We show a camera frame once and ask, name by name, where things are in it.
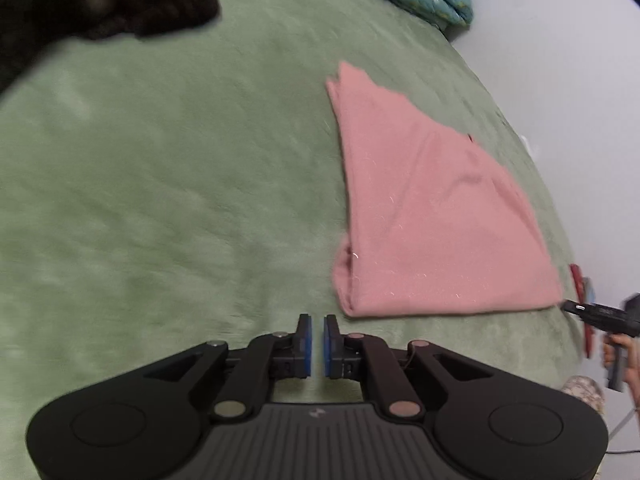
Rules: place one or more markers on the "red flat item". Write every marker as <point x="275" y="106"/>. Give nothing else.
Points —
<point x="581" y="285"/>

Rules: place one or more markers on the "pink sweater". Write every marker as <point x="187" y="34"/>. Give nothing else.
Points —
<point x="425" y="200"/>

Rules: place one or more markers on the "green fleece blanket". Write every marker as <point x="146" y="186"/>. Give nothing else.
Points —
<point x="175" y="185"/>

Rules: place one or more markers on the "person's right hand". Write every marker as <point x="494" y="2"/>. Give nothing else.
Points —
<point x="634" y="375"/>

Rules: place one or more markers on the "black cloth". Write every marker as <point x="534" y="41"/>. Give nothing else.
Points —
<point x="95" y="0"/>

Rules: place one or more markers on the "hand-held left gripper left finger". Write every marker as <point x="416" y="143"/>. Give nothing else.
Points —
<point x="306" y="345"/>

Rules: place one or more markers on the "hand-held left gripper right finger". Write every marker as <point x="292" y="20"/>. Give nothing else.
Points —
<point x="330" y="345"/>

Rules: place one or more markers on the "floral fabric item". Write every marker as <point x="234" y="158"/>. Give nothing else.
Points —
<point x="585" y="392"/>

